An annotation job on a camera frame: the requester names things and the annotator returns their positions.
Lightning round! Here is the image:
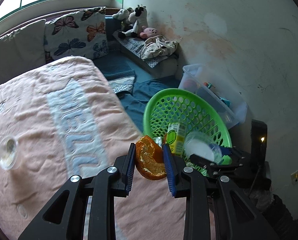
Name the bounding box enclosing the cow plush toy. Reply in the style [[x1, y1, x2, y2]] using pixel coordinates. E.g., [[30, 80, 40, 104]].
[[118, 5, 148, 39]]

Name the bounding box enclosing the grey white plush toy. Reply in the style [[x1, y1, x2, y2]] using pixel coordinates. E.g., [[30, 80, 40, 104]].
[[112, 7, 134, 21]]

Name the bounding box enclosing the patterned bench mat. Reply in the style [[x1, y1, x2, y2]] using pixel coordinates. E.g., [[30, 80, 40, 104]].
[[113, 31, 178, 78]]

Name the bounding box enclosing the yellow green juice carton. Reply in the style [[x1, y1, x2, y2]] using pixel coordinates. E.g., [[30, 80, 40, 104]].
[[166, 122, 186, 157]]

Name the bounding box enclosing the pink plush toy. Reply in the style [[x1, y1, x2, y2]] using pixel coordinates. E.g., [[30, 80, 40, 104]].
[[139, 25, 159, 40]]

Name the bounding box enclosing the plain grey cushion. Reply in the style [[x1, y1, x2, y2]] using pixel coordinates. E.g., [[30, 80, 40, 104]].
[[0, 19, 46, 85]]

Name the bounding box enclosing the blue floor blanket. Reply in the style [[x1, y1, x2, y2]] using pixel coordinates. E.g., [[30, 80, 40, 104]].
[[93, 51, 180, 132]]

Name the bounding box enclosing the crumpled beige cloth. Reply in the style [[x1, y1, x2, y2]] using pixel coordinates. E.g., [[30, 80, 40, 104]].
[[140, 35, 179, 60]]

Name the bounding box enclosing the orange peel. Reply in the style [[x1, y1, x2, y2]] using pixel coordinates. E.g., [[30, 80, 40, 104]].
[[135, 135, 166, 180]]

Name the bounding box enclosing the green plastic basket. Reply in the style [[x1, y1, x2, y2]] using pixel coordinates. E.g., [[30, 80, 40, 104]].
[[143, 88, 232, 177]]

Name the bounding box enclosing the small clear plastic cup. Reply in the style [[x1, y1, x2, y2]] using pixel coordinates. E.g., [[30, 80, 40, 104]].
[[0, 135, 21, 171]]

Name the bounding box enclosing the clear plastic storage bin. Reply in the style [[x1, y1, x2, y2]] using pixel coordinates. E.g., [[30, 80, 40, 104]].
[[179, 64, 248, 129]]

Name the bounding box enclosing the pink towel blanket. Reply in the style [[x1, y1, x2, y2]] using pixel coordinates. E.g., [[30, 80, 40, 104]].
[[0, 56, 215, 240]]

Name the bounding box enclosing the butterfly print pillow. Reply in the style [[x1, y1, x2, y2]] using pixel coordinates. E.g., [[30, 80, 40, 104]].
[[44, 7, 109, 63]]

